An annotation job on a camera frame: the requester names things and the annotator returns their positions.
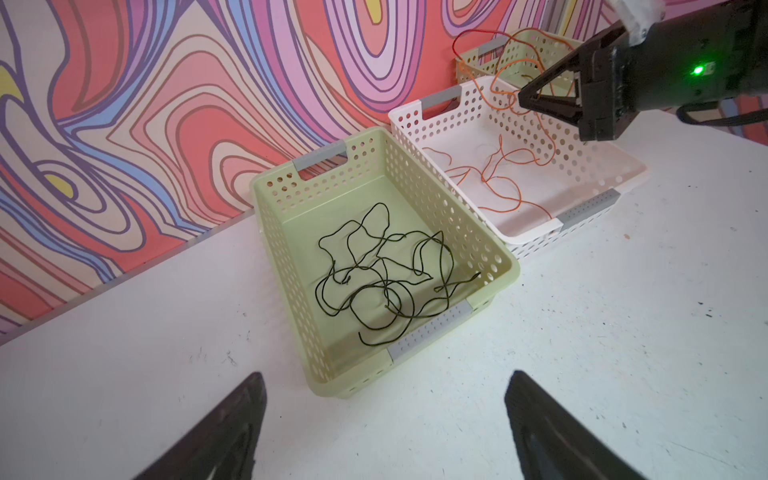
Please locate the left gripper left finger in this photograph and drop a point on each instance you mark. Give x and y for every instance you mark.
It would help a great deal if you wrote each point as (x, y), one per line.
(222, 445)

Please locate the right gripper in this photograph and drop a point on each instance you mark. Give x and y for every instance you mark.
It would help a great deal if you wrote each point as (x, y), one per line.
(605, 110)

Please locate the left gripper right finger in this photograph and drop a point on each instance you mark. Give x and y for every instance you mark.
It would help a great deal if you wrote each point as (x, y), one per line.
(551, 443)

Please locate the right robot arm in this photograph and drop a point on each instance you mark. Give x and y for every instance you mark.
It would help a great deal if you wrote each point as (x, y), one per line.
(646, 62)

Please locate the right green plastic basket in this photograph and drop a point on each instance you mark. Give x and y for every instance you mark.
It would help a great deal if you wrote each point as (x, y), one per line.
(502, 56)

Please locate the green plastic basket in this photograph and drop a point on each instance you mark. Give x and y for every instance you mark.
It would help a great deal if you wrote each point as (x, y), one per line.
(374, 258)
(502, 56)

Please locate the white plastic basket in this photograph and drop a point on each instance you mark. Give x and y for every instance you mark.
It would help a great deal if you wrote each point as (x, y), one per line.
(527, 176)

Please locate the left green plastic basket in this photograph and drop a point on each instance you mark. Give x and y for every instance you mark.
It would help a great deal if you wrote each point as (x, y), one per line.
(374, 258)

